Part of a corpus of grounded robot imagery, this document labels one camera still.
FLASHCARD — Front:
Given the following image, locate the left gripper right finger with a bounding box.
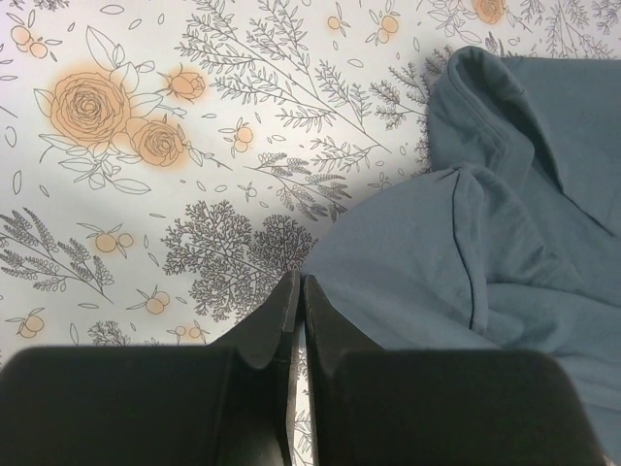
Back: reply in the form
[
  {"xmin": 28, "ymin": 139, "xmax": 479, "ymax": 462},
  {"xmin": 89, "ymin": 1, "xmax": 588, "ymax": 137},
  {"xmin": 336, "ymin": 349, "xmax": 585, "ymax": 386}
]
[{"xmin": 304, "ymin": 277, "xmax": 605, "ymax": 465}]

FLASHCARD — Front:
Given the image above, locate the floral patterned table mat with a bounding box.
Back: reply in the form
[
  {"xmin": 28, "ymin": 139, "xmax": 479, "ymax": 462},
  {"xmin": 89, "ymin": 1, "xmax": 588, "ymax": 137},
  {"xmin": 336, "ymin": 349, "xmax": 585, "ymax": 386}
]
[{"xmin": 1, "ymin": 1, "xmax": 620, "ymax": 465}]

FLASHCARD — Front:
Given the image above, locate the grey blue t shirt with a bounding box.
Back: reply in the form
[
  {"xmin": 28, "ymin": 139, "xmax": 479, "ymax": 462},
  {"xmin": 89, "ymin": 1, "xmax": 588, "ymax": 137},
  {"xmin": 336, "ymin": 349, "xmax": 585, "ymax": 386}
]
[{"xmin": 301, "ymin": 45, "xmax": 621, "ymax": 423}]

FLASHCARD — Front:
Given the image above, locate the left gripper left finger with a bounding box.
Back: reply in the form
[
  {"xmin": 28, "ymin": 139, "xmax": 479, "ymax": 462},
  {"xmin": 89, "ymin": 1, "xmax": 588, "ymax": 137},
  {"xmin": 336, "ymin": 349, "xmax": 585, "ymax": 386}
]
[{"xmin": 1, "ymin": 272, "xmax": 301, "ymax": 465}]

